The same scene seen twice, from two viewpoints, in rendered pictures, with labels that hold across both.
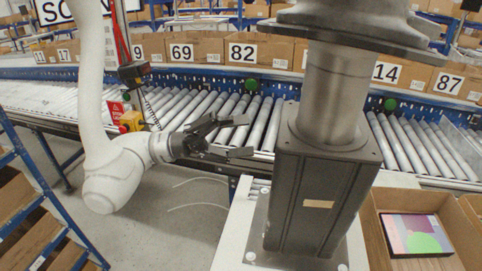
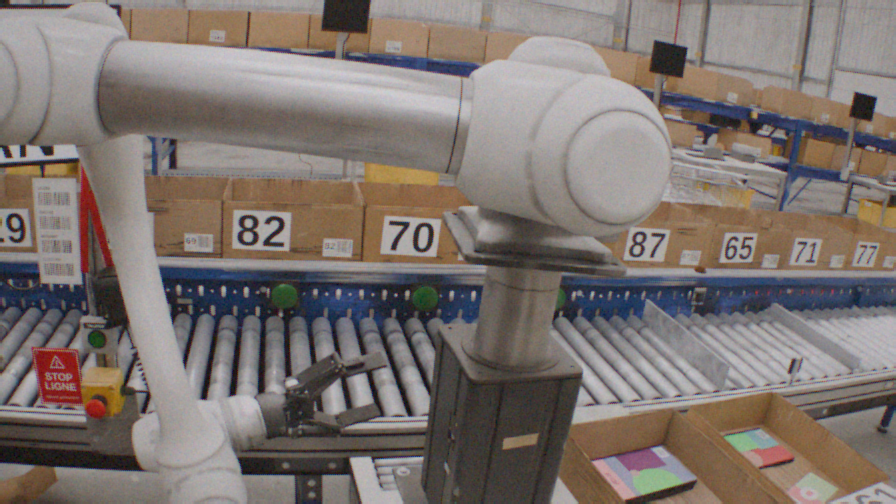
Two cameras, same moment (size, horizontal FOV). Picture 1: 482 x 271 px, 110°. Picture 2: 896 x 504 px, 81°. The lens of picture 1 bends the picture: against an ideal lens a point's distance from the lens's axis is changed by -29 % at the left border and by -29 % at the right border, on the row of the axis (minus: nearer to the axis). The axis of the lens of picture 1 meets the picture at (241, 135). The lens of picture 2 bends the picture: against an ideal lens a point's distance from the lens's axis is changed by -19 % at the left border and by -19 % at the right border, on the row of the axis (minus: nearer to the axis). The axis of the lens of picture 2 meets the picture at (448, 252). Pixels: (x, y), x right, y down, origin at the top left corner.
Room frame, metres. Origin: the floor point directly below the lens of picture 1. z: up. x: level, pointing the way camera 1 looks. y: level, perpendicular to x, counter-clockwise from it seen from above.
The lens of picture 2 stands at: (-0.34, 0.38, 1.50)
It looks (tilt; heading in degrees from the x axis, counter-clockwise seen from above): 18 degrees down; 329
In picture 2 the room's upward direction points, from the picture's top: 7 degrees clockwise
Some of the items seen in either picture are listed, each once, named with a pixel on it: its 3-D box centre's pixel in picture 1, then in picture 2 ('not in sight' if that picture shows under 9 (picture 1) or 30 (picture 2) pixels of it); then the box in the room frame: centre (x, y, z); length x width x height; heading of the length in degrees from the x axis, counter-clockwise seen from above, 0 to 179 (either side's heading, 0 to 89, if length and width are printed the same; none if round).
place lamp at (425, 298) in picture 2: not in sight; (425, 298); (1.10, -0.43, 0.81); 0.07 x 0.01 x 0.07; 75
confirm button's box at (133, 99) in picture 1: (128, 95); (98, 335); (0.78, 0.44, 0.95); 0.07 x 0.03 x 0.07; 75
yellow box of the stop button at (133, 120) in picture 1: (137, 123); (120, 394); (0.74, 0.41, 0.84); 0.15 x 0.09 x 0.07; 75
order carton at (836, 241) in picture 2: not in sight; (796, 240); (0.90, -2.03, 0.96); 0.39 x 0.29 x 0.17; 75
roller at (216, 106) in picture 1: (210, 114); (222, 365); (1.02, 0.16, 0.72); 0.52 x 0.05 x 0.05; 165
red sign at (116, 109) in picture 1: (122, 114); (73, 377); (0.80, 0.51, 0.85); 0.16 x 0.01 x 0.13; 75
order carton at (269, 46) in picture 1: (262, 49); (291, 218); (1.41, -0.13, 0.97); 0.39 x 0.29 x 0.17; 75
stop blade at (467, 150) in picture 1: (459, 144); (681, 343); (0.69, -1.07, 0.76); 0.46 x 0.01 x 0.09; 165
